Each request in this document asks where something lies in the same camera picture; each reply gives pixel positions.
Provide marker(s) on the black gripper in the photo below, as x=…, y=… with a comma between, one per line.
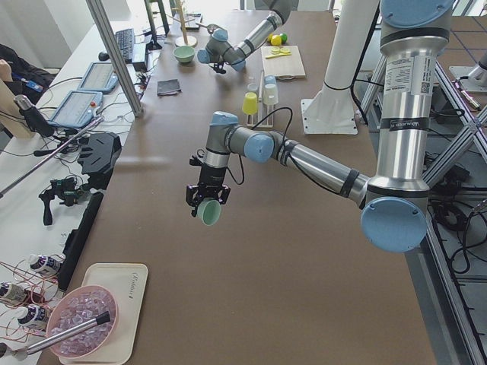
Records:
x=219, y=68
x=212, y=176

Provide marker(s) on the mint green cup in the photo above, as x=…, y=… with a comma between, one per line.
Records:
x=209, y=211

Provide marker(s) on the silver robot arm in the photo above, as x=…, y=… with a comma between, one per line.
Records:
x=218, y=51
x=394, y=201

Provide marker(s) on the yellow cup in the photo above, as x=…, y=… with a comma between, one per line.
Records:
x=250, y=103

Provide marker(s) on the light blue cup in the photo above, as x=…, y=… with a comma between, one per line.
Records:
x=269, y=79

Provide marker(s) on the cream white cup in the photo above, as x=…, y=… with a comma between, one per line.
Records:
x=270, y=94

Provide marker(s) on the green bowl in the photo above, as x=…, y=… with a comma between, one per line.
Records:
x=184, y=54

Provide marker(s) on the wooden mug tree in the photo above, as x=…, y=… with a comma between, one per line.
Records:
x=179, y=16

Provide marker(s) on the grey folded cloth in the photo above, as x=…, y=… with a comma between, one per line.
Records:
x=168, y=87

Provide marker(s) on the yellow plastic knife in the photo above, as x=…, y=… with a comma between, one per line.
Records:
x=273, y=56

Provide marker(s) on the yellow lemon near board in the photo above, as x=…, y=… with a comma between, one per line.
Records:
x=274, y=39

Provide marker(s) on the wooden cutting board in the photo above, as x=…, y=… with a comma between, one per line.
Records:
x=283, y=67

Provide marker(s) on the black keyboard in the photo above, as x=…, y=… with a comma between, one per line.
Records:
x=126, y=40

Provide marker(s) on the blue teach pendant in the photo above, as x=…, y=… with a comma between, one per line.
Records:
x=99, y=77
x=77, y=109

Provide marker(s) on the metal tongs in bowl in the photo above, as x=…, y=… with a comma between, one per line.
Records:
x=22, y=353

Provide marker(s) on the white wire cup rack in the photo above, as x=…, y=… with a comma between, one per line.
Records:
x=256, y=86

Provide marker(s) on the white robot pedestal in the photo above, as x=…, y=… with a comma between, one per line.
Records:
x=332, y=111

